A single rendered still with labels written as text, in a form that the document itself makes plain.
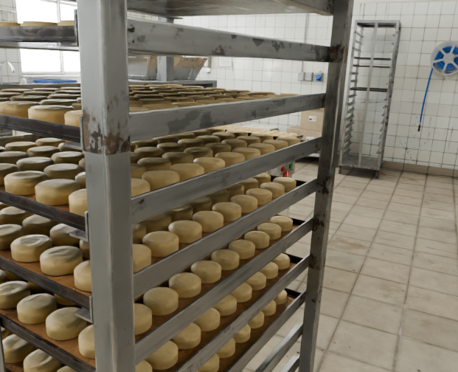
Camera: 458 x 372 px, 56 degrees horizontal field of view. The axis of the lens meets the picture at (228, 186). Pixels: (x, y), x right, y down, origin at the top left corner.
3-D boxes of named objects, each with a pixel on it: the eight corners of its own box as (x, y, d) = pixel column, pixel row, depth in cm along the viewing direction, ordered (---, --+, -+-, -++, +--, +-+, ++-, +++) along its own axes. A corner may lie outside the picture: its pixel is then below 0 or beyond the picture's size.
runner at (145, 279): (308, 186, 98) (310, 173, 97) (320, 188, 97) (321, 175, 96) (74, 314, 46) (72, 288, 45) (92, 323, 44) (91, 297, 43)
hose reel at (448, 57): (453, 133, 544) (470, 41, 514) (453, 135, 529) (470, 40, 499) (417, 130, 561) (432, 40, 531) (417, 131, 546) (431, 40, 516)
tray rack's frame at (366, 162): (344, 162, 599) (360, 24, 550) (383, 166, 580) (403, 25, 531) (336, 171, 542) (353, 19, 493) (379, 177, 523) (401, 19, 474)
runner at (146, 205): (312, 147, 95) (313, 133, 95) (324, 148, 94) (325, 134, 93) (68, 235, 43) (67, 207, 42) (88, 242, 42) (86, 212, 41)
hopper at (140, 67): (113, 78, 256) (112, 54, 252) (174, 77, 301) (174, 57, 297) (149, 81, 241) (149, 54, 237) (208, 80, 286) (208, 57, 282)
